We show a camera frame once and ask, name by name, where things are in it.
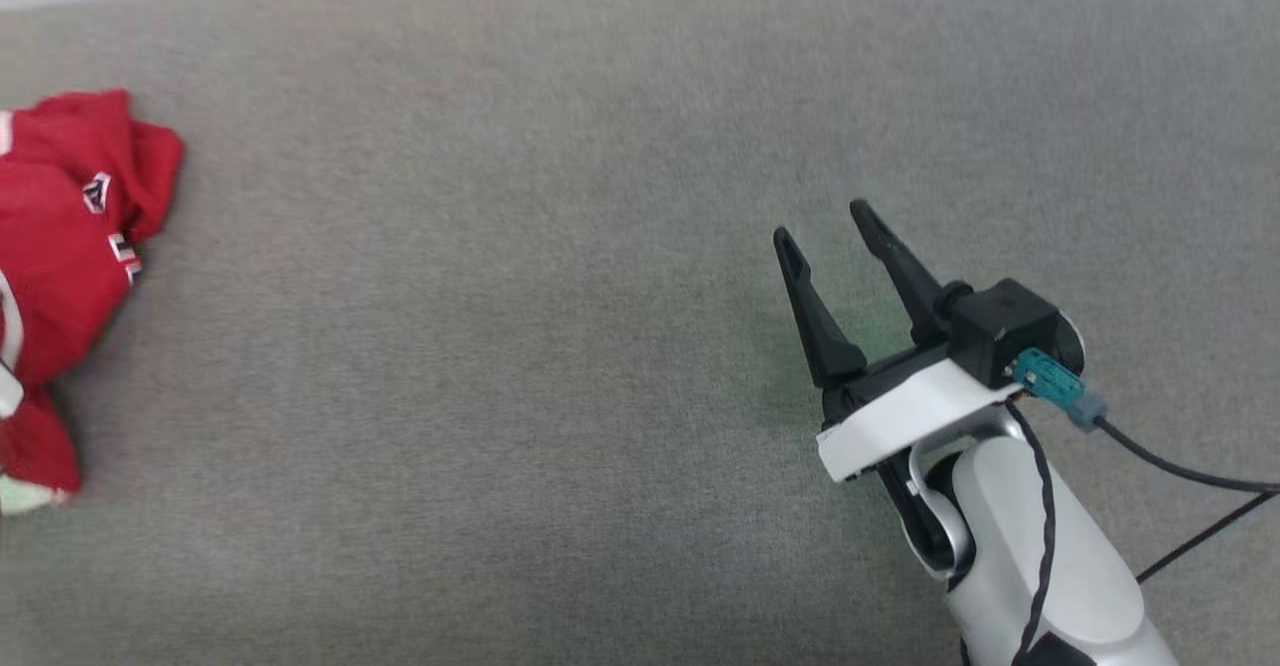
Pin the red basketball jersey white trim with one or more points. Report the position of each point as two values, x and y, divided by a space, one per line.
60 246

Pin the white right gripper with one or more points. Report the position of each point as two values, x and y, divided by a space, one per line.
900 411

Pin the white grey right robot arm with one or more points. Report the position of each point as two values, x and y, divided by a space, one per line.
1060 566

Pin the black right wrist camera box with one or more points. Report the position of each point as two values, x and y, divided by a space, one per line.
1000 331

